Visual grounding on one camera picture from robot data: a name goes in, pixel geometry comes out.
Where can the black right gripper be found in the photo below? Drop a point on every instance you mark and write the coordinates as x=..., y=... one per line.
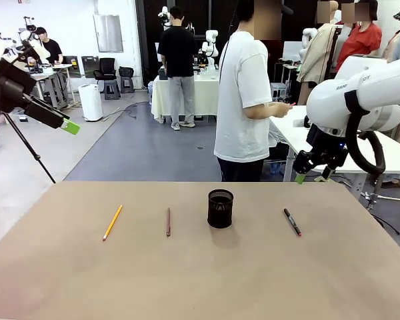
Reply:
x=326, y=146

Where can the person's right hand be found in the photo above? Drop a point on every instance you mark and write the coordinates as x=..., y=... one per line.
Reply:
x=280, y=109

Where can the person's right forearm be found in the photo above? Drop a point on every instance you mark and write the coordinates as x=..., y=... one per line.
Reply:
x=258, y=110

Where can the black plastic stool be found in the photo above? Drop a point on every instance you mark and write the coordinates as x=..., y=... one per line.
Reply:
x=126, y=78

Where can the grey work desk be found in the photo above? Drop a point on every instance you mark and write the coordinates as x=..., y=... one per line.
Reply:
x=53, y=83

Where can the person in beige jacket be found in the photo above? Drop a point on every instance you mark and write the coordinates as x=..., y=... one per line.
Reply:
x=316, y=56

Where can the maroon pen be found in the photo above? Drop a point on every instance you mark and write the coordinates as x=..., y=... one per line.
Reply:
x=168, y=221

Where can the black mesh pen holder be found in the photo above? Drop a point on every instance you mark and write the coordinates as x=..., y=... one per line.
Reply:
x=220, y=210

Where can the table with cream cloth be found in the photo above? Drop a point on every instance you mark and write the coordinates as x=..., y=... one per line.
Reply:
x=203, y=96

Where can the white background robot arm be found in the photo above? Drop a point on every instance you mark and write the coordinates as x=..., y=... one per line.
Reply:
x=210, y=46
x=307, y=40

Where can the person in black t-shirt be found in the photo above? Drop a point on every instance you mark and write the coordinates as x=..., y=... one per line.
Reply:
x=178, y=53

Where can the black camera tripod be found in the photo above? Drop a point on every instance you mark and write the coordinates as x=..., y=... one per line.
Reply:
x=30, y=150

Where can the person in white t-shirt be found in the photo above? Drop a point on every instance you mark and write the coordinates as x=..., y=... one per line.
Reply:
x=240, y=100

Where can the black marker with red cap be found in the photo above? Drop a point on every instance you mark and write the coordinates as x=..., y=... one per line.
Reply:
x=292, y=222

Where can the black office chair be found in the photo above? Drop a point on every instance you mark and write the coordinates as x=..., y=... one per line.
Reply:
x=105, y=70

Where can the white side table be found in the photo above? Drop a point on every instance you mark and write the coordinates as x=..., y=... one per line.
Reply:
x=396, y=156

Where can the person in red shirt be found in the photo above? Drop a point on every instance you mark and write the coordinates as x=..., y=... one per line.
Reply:
x=360, y=43

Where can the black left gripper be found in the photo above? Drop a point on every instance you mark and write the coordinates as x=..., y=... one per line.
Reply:
x=13, y=83

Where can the white air purifier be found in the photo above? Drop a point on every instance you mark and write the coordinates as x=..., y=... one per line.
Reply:
x=90, y=101

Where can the seated person with black cap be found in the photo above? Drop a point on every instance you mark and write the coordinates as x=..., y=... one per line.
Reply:
x=51, y=48

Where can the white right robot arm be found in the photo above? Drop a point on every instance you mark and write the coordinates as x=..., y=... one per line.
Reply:
x=333, y=103

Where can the grey wall panel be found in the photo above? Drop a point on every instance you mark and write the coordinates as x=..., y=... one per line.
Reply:
x=108, y=33

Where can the yellow pencil with pink eraser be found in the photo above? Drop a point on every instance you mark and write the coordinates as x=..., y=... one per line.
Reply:
x=112, y=222

